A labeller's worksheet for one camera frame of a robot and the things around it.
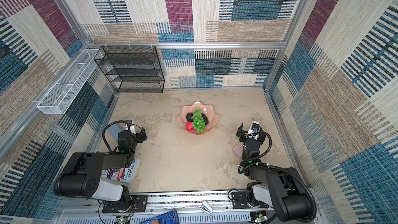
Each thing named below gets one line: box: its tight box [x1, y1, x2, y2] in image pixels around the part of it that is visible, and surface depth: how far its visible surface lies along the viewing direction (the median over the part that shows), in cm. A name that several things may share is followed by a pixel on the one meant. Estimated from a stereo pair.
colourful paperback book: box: [100, 157, 141, 185], surface depth 82 cm
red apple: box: [186, 121, 195, 131], surface depth 94 cm
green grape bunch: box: [192, 107, 206, 133], surface depth 92 cm
